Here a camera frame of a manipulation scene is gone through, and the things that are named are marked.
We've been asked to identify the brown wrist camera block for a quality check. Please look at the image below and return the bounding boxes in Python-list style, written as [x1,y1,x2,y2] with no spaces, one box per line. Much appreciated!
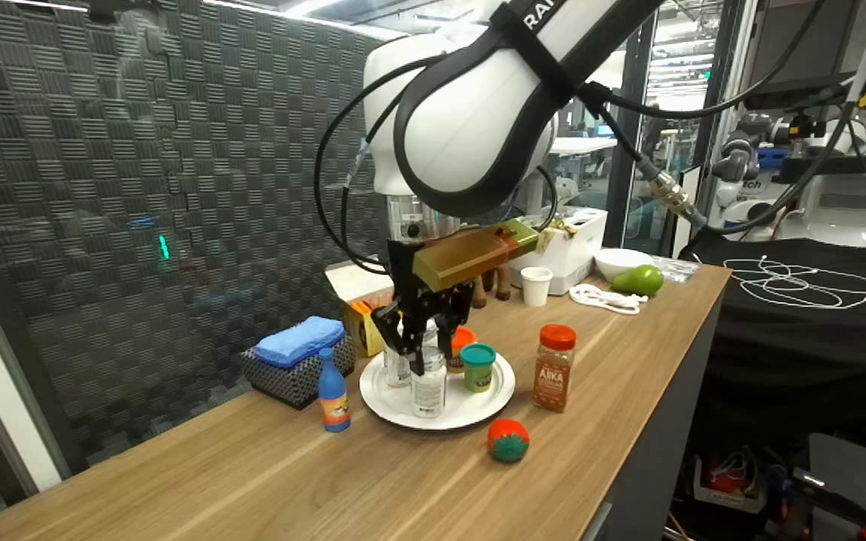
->
[413,219,542,295]

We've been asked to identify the thick white cable coil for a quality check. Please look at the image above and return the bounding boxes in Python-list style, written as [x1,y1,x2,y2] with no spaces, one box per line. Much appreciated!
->
[565,280,651,318]

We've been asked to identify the white paper cup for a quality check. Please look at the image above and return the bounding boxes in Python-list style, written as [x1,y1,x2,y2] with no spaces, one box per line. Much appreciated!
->
[516,266,558,311]

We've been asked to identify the green round fruit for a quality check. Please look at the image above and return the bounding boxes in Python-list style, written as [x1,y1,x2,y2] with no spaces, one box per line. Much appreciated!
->
[610,263,668,300]

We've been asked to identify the white pill bottle blue label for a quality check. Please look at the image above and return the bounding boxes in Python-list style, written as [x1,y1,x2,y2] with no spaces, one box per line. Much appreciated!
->
[410,318,452,420]

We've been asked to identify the teal lid play-dough tub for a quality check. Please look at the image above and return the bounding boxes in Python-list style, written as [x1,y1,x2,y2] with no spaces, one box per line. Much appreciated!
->
[456,343,499,395]

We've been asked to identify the white grey background machine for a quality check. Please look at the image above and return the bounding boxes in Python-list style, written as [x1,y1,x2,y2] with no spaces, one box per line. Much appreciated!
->
[712,131,788,237]

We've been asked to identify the blue folded cloth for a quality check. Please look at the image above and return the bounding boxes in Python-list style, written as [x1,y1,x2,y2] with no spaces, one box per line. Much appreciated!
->
[251,314,350,374]

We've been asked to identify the grey woven basket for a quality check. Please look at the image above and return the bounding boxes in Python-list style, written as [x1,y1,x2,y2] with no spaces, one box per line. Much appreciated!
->
[242,333,359,412]

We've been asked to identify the orange lid spice jar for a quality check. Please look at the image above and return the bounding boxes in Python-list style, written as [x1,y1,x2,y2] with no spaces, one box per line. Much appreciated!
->
[533,321,582,416]

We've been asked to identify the black looped gripper cable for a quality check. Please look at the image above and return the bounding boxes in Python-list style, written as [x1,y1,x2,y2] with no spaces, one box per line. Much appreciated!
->
[310,55,401,280]

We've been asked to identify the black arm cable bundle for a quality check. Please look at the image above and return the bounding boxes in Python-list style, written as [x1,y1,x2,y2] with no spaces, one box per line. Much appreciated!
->
[578,0,866,243]

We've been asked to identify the small blue squeeze bottle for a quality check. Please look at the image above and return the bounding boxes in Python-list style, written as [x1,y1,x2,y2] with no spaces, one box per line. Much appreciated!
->
[317,346,353,436]

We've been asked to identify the white paper plate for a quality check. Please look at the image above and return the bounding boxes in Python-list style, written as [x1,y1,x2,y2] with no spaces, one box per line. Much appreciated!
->
[359,343,516,436]

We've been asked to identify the white bowl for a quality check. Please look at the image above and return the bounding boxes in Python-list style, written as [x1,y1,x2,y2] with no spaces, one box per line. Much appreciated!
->
[593,247,659,289]

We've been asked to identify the red strawberry toy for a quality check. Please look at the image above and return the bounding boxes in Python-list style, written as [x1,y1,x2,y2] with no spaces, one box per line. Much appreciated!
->
[485,416,533,467]

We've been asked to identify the open yellow cardboard box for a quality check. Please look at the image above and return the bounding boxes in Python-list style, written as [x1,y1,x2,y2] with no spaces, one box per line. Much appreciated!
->
[322,263,396,361]

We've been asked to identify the white pill bottle green label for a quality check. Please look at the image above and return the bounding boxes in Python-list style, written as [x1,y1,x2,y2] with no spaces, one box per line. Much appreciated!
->
[380,343,414,390]

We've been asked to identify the black table cloth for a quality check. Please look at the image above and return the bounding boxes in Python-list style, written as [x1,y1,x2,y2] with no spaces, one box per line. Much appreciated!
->
[676,228,866,445]

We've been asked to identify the orange lid play-dough tub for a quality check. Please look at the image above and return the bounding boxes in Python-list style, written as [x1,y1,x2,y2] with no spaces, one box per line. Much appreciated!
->
[447,326,477,374]

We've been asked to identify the white bin red contents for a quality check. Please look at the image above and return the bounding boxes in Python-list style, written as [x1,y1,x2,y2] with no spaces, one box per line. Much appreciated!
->
[692,448,769,518]

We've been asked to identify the thin white cable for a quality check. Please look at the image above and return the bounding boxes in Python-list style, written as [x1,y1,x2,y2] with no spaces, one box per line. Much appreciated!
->
[721,252,866,314]

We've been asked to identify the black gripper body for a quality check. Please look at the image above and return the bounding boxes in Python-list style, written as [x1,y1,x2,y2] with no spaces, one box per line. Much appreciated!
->
[382,237,456,321]

